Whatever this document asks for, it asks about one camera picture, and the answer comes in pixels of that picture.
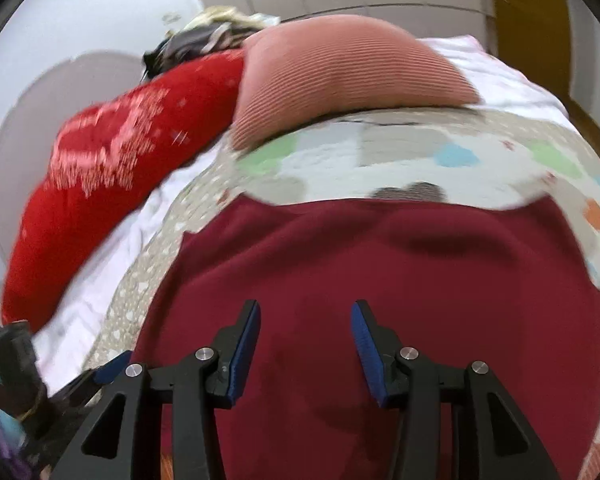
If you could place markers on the rounded grey headboard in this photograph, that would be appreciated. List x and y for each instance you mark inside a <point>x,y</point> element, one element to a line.
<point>45,110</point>

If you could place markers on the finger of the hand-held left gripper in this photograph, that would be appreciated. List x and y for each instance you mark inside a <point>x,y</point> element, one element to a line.
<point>112,366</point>

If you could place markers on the red patterned blanket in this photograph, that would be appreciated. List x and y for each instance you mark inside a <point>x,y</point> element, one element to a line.
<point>80,220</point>

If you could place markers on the pink ribbed pillow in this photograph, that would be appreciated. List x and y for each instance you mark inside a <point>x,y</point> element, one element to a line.
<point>340,70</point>

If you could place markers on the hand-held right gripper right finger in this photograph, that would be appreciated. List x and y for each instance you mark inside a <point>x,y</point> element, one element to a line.
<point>367,355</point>

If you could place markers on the colourful patterned cloth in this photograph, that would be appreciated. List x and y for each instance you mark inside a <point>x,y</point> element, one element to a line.
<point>0,440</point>

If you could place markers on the pile of dark patterned clothes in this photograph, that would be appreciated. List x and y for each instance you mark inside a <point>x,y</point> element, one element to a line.
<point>205,37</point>

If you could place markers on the yellow wooden door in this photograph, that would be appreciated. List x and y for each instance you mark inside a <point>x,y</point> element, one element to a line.
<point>530,15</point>

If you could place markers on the dark red sweater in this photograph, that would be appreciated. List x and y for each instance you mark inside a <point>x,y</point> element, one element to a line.
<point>380,260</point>

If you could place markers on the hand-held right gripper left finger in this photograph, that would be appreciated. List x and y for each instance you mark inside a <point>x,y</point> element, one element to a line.
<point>242,355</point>

